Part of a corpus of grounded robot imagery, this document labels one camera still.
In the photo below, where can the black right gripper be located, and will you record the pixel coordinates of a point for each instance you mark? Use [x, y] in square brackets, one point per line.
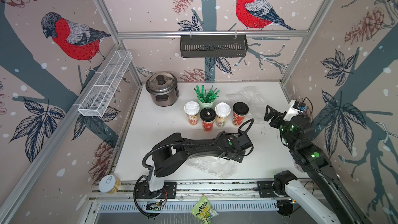
[275, 123]

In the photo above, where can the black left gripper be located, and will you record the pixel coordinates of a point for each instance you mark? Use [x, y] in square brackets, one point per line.
[241, 158]

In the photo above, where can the clear plastic carrier bag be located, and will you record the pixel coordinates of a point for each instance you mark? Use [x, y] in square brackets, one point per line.
[219, 167]

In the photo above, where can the black lid red cup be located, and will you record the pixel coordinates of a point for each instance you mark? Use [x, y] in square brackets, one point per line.
[208, 116]
[240, 110]

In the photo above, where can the white lid cup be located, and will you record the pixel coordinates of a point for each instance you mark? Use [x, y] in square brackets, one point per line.
[223, 111]
[192, 111]

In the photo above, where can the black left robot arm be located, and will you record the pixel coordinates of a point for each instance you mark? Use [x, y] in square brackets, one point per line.
[170, 154]

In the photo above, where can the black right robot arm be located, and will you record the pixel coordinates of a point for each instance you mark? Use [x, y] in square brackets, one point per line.
[296, 132]

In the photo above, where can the spare clear plastic bag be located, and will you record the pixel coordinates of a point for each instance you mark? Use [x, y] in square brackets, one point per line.
[256, 102]

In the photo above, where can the green straw holder cup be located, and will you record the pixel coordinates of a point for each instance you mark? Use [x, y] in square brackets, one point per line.
[206, 105]

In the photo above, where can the green straws bundle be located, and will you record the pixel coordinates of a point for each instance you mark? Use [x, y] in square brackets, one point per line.
[206, 95]

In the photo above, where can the green snack packet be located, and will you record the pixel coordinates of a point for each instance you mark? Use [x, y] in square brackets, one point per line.
[203, 211]

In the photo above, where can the silver rice cooker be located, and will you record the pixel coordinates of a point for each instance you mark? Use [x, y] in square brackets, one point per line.
[163, 89]

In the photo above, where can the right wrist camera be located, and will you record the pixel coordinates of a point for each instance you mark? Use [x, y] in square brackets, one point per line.
[295, 108]

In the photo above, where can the black hanging wire basket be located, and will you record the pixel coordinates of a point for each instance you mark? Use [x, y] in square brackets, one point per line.
[213, 46]

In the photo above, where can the white wire mesh shelf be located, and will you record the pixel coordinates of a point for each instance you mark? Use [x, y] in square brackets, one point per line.
[100, 95]

